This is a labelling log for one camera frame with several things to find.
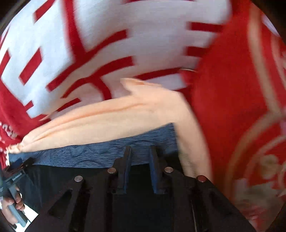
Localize peach cloth sheet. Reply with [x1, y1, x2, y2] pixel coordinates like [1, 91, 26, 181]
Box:
[7, 78, 212, 178]

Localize black pants blue patterned trim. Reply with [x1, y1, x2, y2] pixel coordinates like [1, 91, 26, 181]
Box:
[9, 124, 183, 213]

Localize person's left hand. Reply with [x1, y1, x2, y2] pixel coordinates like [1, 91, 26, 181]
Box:
[0, 192, 26, 226]

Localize red blanket white characters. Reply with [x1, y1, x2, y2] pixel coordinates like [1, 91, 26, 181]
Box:
[1, 1, 231, 167]

